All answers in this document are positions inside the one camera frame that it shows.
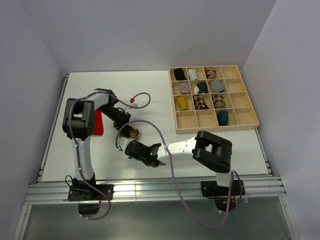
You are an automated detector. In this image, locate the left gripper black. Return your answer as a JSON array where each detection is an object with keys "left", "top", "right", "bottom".
[{"left": 99, "top": 104, "right": 132, "bottom": 138}]

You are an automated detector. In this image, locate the brown striped sock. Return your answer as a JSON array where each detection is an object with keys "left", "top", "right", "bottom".
[{"left": 120, "top": 125, "right": 140, "bottom": 141}]

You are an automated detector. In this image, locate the dark green reindeer sock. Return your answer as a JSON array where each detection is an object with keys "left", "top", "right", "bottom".
[{"left": 217, "top": 110, "right": 229, "bottom": 126}]

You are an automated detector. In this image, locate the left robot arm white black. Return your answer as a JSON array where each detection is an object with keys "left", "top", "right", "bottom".
[{"left": 62, "top": 88, "right": 131, "bottom": 200}]

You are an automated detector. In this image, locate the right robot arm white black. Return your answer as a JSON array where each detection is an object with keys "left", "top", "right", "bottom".
[{"left": 120, "top": 130, "right": 234, "bottom": 195}]

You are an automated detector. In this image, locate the red sock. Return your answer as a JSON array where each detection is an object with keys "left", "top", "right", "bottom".
[{"left": 93, "top": 109, "right": 104, "bottom": 136}]

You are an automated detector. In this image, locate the rolled yellow sock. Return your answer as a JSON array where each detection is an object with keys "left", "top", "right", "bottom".
[{"left": 176, "top": 96, "right": 188, "bottom": 111}]

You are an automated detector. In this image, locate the rolled grey beige sock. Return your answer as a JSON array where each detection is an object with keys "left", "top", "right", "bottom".
[{"left": 178, "top": 82, "right": 191, "bottom": 95}]

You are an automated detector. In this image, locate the rolled brown argyle sock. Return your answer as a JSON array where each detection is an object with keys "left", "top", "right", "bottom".
[{"left": 193, "top": 94, "right": 209, "bottom": 110}]

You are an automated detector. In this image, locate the wooden compartment tray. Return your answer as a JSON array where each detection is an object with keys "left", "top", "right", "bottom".
[{"left": 168, "top": 65, "right": 260, "bottom": 134}]

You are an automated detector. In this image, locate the rolled white striped sock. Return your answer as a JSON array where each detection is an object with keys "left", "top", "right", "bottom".
[{"left": 187, "top": 68, "right": 198, "bottom": 81}]

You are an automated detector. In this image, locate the rolled black striped sock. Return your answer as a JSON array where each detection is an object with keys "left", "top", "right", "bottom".
[{"left": 193, "top": 81, "right": 209, "bottom": 94}]

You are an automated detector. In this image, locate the rolled dark argyle sock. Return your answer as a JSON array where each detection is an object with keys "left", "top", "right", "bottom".
[{"left": 212, "top": 94, "right": 228, "bottom": 109}]

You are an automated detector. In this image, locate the rolled orange argyle sock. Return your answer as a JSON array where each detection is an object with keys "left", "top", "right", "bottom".
[{"left": 204, "top": 68, "right": 217, "bottom": 79}]

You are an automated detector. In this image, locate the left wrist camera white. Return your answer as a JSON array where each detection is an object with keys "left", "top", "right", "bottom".
[{"left": 124, "top": 103, "right": 138, "bottom": 112}]

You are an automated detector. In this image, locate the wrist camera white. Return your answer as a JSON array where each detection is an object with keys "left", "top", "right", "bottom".
[
  {"left": 124, "top": 103, "right": 138, "bottom": 112},
  {"left": 118, "top": 137, "right": 132, "bottom": 152}
]

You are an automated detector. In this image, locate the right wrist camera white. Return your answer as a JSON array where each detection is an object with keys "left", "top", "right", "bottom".
[{"left": 118, "top": 137, "right": 132, "bottom": 152}]

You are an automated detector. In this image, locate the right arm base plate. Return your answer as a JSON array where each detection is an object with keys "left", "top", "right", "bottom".
[{"left": 200, "top": 179, "right": 246, "bottom": 199}]

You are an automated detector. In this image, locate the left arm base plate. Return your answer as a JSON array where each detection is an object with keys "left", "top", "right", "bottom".
[{"left": 67, "top": 181, "right": 114, "bottom": 202}]

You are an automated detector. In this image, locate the aluminium frame rail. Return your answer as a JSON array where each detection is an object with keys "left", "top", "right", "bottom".
[{"left": 23, "top": 175, "right": 287, "bottom": 205}]

